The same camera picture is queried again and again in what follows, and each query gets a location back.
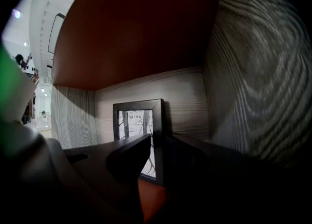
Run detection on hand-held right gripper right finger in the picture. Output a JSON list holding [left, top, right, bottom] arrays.
[[153, 133, 211, 191]]

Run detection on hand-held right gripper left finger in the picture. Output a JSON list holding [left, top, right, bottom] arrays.
[[105, 133, 152, 189]]

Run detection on black picture frame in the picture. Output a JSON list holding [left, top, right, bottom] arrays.
[[112, 98, 165, 187]]

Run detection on wooden shelf unit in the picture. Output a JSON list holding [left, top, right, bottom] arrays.
[[49, 0, 312, 224]]

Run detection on large black-framed ceiling light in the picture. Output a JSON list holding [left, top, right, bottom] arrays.
[[47, 13, 66, 55]]

